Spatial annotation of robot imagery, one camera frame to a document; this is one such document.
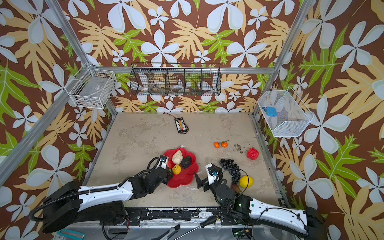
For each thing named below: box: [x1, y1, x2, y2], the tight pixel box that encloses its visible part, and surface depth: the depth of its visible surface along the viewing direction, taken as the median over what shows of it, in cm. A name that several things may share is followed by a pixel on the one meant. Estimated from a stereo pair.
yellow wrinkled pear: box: [172, 164, 182, 175], surface depth 88 cm
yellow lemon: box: [239, 175, 254, 189], surface depth 84 cm
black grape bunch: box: [219, 158, 241, 185], surface depth 88 cm
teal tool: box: [56, 229, 86, 240], surface depth 70 cm
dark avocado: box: [180, 156, 192, 169], surface depth 91 cm
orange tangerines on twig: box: [213, 140, 229, 149], surface depth 102 cm
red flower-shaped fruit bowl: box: [163, 148, 199, 188], surface depth 90 cm
